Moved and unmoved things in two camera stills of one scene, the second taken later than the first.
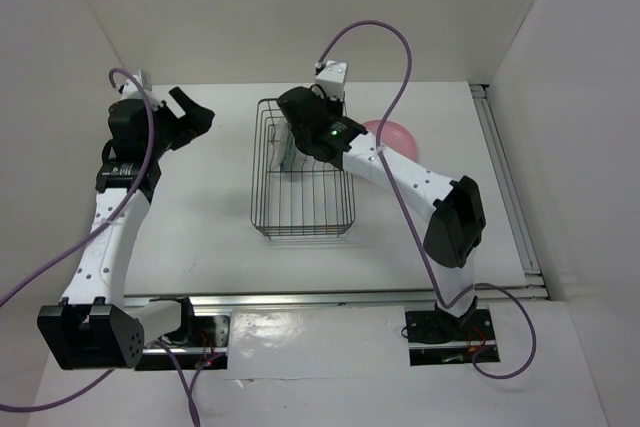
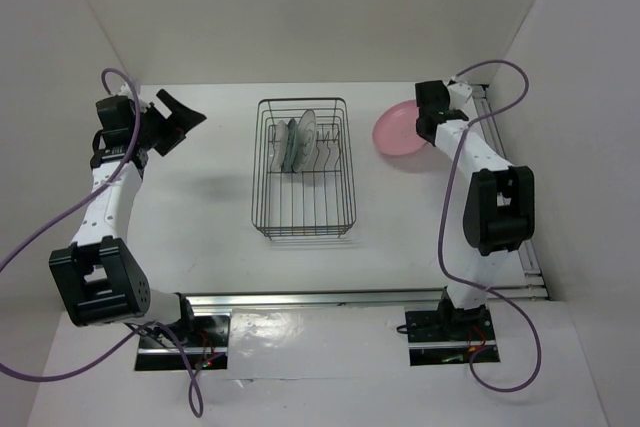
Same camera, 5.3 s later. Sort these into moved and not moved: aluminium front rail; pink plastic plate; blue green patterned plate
Moved: pink plastic plate
Not moved: aluminium front rail; blue green patterned plate
